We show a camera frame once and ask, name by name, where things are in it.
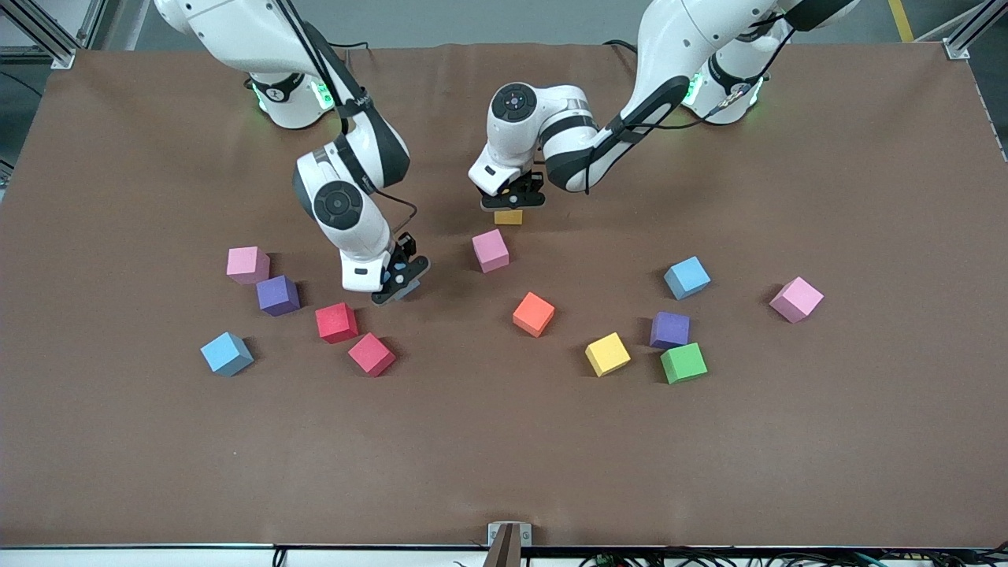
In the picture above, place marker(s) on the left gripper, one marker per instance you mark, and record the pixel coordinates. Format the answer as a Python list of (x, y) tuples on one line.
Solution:
[(526, 187)]

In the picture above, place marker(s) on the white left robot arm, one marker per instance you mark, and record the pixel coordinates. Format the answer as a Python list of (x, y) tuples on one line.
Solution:
[(669, 39)]

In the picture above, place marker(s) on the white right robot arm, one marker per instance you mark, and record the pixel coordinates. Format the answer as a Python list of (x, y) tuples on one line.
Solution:
[(236, 31)]

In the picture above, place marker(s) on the orange foam cube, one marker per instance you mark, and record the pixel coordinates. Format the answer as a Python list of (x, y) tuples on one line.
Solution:
[(533, 313)]

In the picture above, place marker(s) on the blue foam cube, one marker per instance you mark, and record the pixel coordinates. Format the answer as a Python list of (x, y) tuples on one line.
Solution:
[(687, 277), (227, 353), (413, 290)]

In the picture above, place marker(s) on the aluminium frame post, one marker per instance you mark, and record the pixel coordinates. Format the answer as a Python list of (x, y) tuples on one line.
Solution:
[(957, 49), (59, 57)]

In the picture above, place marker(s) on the pink foam cube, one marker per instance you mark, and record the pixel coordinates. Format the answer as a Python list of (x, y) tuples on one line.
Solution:
[(248, 264), (490, 250), (796, 299)]

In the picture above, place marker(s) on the metal table edge bracket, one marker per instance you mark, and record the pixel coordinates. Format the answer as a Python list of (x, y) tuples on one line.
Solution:
[(494, 535)]

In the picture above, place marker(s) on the purple foam cube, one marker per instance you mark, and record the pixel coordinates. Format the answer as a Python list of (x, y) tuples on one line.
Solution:
[(277, 295), (669, 329)]

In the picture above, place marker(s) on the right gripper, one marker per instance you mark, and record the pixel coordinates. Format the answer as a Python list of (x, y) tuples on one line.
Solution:
[(405, 245)]

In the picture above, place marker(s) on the red foam cube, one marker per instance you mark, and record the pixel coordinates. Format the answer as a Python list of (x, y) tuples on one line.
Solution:
[(371, 353), (336, 322)]

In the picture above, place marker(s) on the green foam cube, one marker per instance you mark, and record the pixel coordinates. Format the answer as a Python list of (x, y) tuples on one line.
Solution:
[(683, 362)]

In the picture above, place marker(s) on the large table cover mat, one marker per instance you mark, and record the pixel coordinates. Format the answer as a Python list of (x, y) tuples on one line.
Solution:
[(472, 441)]

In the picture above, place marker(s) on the yellow foam cube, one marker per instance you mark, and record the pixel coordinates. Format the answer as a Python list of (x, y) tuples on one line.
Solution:
[(508, 217), (607, 353)]

